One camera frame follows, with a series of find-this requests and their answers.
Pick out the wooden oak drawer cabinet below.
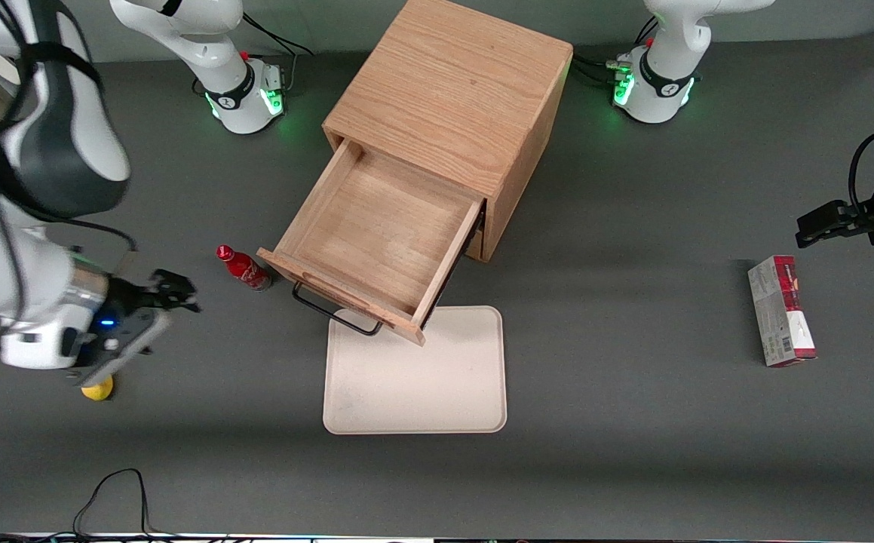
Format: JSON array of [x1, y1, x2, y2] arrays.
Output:
[[322, 0, 574, 263]]

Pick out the black arm base cables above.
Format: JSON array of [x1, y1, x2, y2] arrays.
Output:
[[239, 14, 315, 97], [571, 15, 660, 86]]

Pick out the beige plastic tray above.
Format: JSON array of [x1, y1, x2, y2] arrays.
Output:
[[322, 305, 508, 435]]

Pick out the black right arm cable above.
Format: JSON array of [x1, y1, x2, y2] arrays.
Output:
[[0, 0, 138, 318]]

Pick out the grey and red carton box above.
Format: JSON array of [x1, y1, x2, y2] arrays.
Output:
[[747, 255, 817, 368]]

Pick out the red cola bottle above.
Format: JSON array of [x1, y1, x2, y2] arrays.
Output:
[[216, 244, 272, 292]]

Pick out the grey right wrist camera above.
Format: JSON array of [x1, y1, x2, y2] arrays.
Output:
[[67, 305, 174, 388]]

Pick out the black metal drawer handle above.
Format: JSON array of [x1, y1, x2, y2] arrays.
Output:
[[291, 281, 384, 337]]

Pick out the black left arm base cables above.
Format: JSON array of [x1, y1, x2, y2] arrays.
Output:
[[571, 15, 660, 86]]

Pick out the black right arm base cables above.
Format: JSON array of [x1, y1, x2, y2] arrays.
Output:
[[239, 14, 315, 97]]

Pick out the thin black table cable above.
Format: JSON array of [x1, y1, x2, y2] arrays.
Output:
[[0, 468, 189, 543]]

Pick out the wooden drawer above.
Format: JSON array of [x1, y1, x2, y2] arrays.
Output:
[[256, 138, 487, 347], [461, 215, 488, 262]]

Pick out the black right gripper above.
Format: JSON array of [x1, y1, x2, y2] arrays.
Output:
[[107, 269, 202, 319]]

